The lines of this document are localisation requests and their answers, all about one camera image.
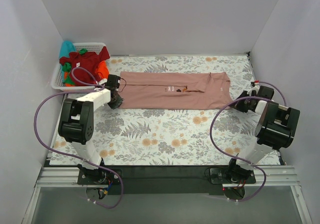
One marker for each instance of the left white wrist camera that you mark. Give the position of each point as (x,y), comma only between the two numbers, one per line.
(102,82)

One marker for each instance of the pink printed t-shirt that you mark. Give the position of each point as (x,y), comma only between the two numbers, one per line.
(188,91)

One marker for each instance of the teal t-shirt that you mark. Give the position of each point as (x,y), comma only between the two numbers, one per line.
(66,48)

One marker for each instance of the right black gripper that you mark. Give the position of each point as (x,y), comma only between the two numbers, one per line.
(242,103)

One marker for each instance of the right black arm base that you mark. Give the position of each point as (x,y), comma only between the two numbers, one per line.
(232,180)

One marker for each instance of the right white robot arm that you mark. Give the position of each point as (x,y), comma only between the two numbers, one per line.
(276,129)

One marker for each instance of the aluminium frame rail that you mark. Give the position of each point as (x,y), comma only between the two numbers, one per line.
(68,177)

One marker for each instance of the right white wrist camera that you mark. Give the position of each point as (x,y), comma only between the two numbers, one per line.
(255,86)

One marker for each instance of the white plastic laundry basket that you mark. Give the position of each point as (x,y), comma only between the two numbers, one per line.
(57,76)

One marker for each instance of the orange t-shirt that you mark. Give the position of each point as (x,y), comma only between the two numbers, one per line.
(102,70)

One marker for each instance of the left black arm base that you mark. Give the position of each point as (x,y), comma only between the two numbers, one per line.
(98,182)

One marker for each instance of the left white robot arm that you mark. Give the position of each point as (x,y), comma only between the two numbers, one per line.
(76,123)

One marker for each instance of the dark red t-shirt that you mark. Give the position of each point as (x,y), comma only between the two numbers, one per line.
(83,65)

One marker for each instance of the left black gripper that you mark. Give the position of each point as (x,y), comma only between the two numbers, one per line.
(117,100)

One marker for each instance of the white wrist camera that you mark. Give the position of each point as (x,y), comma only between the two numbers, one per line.
(255,86)
(102,82)

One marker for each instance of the floral table mat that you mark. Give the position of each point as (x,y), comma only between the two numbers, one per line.
(176,137)

